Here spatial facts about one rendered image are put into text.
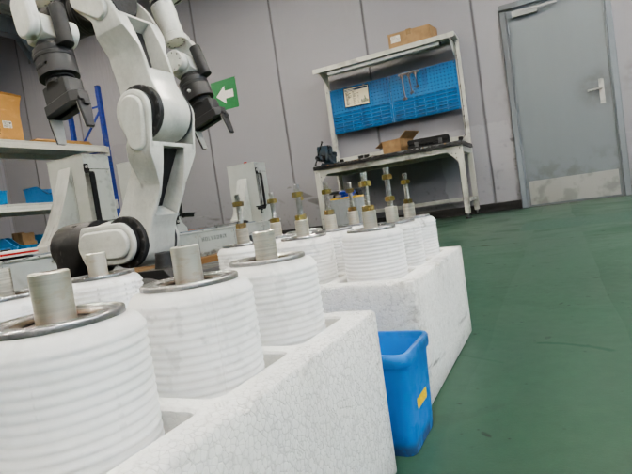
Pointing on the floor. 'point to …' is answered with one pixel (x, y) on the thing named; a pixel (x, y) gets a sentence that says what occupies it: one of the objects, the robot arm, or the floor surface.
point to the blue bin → (406, 387)
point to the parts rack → (36, 150)
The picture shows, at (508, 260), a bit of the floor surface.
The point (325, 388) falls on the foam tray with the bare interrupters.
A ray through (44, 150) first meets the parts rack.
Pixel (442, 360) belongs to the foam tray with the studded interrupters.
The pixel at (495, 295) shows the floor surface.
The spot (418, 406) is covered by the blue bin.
